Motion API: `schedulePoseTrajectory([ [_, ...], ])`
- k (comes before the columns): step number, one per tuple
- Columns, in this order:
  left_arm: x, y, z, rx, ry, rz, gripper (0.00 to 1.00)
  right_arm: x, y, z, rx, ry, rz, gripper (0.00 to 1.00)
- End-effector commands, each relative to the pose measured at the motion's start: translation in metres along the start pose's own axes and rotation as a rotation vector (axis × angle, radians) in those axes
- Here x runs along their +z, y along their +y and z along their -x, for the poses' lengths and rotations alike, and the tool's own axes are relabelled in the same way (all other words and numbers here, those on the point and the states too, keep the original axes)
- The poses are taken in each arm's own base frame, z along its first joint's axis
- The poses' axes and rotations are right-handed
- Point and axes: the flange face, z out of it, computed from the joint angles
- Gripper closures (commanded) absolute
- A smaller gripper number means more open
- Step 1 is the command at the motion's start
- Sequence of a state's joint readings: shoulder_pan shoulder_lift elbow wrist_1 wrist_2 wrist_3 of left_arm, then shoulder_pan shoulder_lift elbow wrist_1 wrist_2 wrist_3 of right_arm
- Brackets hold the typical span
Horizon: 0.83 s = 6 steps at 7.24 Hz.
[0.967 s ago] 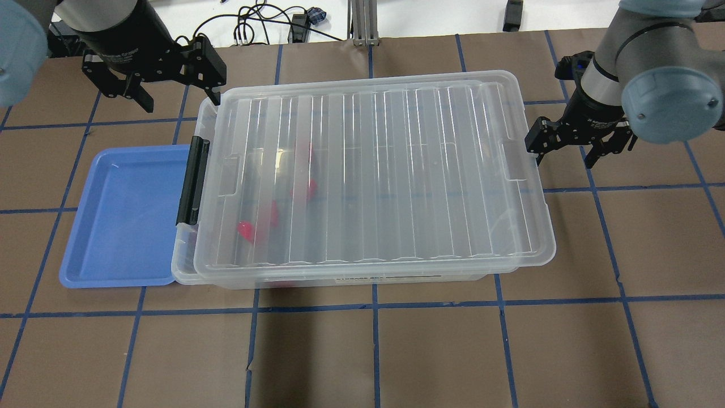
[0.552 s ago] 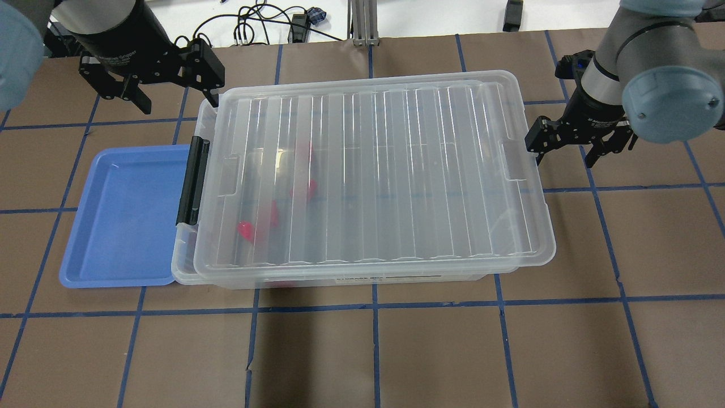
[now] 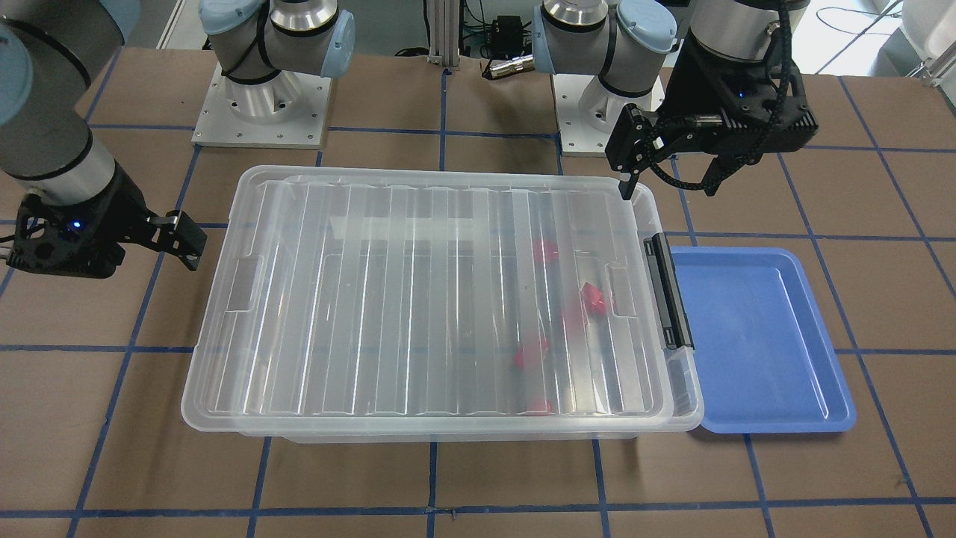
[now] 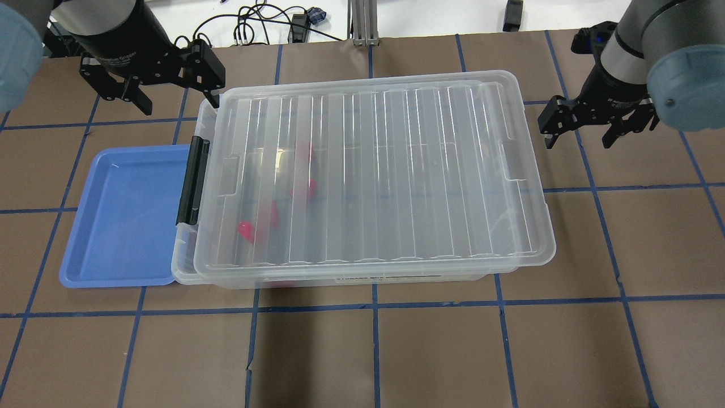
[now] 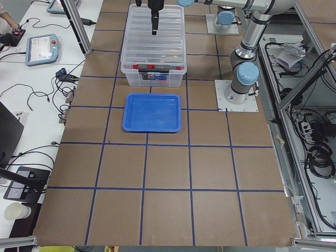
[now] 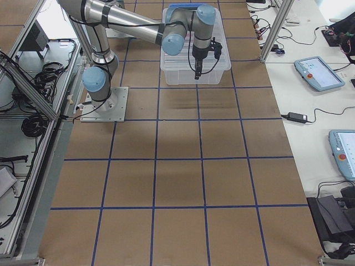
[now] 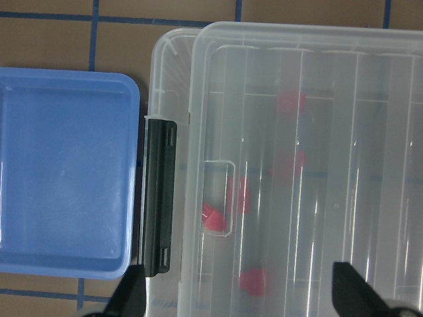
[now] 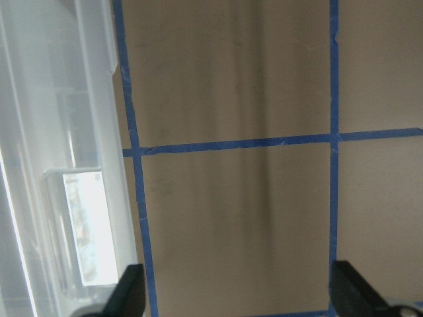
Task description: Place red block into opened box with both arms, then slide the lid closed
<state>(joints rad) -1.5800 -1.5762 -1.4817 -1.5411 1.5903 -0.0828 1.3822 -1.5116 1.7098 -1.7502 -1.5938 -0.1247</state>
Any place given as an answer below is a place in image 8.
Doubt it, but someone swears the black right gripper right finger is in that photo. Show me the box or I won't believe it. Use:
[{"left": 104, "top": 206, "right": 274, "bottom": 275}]
[{"left": 330, "top": 260, "right": 397, "bottom": 317}]

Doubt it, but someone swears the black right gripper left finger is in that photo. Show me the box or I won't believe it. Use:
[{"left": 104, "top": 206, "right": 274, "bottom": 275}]
[{"left": 100, "top": 264, "right": 146, "bottom": 317}]

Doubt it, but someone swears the clear plastic box lid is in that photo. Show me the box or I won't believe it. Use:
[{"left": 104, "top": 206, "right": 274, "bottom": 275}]
[{"left": 1, "top": 1, "right": 137, "bottom": 316}]

